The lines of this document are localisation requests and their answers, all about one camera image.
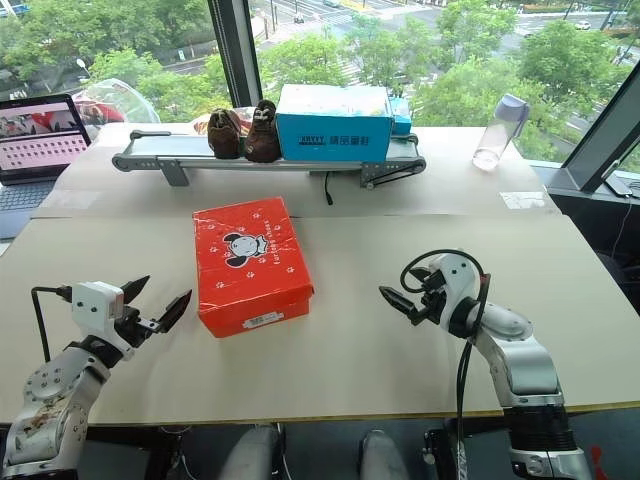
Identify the red shoe box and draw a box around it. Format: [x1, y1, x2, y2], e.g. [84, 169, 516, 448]
[192, 195, 316, 340]

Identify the dark vertical window frame post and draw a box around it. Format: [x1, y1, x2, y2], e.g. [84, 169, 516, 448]
[206, 0, 264, 124]

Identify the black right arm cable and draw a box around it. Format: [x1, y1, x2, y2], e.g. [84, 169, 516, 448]
[399, 249, 492, 480]

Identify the black box under table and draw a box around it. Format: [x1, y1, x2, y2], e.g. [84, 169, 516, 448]
[421, 426, 465, 480]

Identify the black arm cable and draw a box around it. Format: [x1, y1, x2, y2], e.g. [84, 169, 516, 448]
[30, 285, 74, 364]
[399, 249, 492, 480]

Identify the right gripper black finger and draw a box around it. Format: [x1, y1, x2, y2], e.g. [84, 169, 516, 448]
[378, 285, 417, 316]

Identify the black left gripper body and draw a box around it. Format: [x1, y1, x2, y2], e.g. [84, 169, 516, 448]
[114, 305, 162, 350]

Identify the clear plastic bag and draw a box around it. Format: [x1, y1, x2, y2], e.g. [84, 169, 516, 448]
[73, 76, 162, 127]

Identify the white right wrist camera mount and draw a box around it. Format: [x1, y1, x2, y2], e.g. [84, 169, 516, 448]
[428, 253, 482, 329]

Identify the small light blue box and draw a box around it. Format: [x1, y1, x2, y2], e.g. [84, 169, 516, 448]
[388, 96, 414, 137]

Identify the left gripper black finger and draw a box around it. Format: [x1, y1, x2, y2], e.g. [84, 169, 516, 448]
[121, 273, 152, 305]
[155, 288, 194, 334]

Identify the grey rounded shape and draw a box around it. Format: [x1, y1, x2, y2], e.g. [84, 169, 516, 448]
[219, 424, 282, 480]
[359, 428, 412, 480]

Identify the black smartphone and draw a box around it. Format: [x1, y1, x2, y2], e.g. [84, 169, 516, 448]
[601, 174, 635, 198]

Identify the open laptop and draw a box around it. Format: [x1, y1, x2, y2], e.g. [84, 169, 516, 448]
[0, 92, 93, 240]

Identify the dark slanted window frame beam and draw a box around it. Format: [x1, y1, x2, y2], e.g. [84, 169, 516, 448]
[544, 73, 640, 195]

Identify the blue cardboard box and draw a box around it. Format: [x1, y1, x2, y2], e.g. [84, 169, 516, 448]
[274, 83, 396, 164]

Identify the clear water bottle purple lid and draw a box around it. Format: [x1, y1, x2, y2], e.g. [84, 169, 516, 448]
[471, 92, 531, 173]

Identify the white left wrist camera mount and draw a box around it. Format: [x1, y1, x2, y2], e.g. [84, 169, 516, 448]
[70, 281, 137, 362]

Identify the grey conveyor belt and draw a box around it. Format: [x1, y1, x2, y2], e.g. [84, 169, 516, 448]
[111, 128, 428, 191]

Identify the low brown suede shoe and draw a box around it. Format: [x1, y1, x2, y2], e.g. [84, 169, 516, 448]
[206, 108, 243, 161]

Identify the white charging cable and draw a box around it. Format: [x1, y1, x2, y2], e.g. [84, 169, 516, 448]
[610, 193, 635, 257]

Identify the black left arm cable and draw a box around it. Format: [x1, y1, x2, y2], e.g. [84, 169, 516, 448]
[30, 285, 74, 364]

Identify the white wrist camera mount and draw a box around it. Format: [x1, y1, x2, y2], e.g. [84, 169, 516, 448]
[70, 281, 137, 362]
[428, 253, 482, 329]

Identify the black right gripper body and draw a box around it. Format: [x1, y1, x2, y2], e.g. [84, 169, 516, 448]
[409, 268, 448, 327]

